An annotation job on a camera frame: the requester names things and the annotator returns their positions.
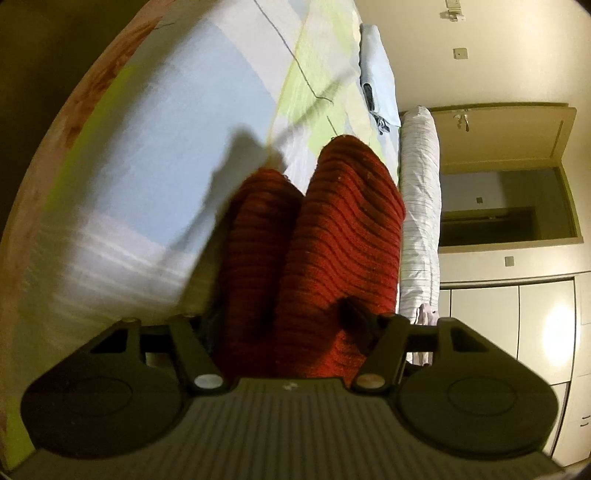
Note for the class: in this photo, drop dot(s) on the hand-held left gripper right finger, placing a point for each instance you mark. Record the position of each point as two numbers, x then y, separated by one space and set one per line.
358 318

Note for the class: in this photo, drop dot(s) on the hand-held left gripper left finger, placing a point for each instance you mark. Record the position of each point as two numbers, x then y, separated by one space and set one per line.
189 341

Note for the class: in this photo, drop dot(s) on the red knitted sweater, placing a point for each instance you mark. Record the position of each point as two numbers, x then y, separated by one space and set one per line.
341 230

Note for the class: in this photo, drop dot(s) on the grey striped quilt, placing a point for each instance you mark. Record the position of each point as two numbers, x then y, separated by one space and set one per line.
420 207

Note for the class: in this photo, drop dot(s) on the cream wardrobe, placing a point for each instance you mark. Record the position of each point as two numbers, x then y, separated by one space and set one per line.
489 332

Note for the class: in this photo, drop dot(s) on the checkered bedsheet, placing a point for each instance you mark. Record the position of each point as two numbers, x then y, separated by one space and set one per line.
161 161

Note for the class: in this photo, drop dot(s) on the yellow wooden door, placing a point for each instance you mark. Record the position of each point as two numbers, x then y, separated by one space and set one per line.
508 138

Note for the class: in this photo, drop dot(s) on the light blue folded garment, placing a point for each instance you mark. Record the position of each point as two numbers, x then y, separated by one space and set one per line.
376 69

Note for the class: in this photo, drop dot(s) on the pink floral mattress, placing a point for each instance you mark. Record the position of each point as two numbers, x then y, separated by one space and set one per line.
83 101

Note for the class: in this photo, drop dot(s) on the white wall fixture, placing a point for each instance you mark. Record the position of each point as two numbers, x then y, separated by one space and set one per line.
455 9

